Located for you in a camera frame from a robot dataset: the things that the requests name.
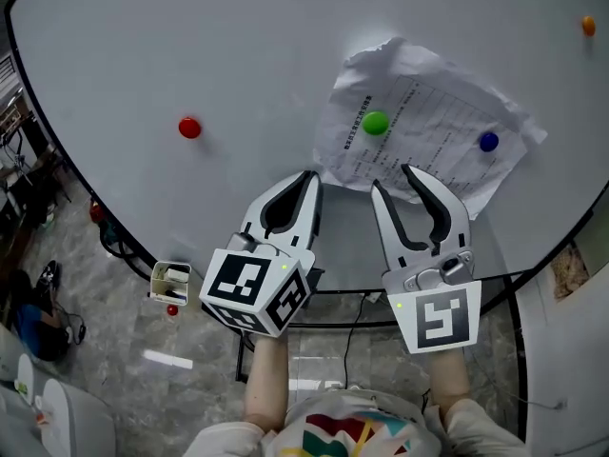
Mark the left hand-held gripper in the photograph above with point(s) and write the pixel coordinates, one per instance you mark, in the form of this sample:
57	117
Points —
247	288

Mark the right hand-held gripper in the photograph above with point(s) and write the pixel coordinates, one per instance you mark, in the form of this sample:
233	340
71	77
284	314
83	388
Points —
442	312

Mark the printed sheet of paper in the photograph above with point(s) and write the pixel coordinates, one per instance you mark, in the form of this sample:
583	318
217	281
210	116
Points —
452	112

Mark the white whiteboard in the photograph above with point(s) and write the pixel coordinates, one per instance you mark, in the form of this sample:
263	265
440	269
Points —
190	41

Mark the person's left forearm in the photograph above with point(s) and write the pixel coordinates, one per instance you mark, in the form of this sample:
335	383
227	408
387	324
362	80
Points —
266	379

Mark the person's right forearm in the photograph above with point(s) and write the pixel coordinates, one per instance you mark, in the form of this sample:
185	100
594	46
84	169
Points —
449	379

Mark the blue round magnet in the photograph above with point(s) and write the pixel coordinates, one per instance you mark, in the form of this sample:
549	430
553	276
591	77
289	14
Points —
488	142

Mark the green round magnet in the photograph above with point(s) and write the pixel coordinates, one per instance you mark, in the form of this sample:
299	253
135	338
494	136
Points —
376	123

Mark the large red round magnet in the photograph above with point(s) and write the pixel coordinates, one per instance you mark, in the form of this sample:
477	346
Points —
189	127

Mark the white marker holder box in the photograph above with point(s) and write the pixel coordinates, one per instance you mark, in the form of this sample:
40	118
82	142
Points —
170	281

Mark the small red round magnet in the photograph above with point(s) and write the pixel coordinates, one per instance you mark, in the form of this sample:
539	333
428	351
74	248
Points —
172	310

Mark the cork board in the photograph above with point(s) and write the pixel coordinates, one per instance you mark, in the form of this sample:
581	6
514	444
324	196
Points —
568	272

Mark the person's white patterned shirt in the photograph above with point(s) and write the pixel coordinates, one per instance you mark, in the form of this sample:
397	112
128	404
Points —
357	426

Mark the orange round magnet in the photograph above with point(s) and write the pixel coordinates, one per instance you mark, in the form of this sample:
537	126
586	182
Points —
588	25

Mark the cluttered dark desk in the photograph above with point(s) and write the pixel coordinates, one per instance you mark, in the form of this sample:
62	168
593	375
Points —
24	160

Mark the white chair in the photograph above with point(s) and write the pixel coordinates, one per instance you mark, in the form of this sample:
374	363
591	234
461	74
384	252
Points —
62	417

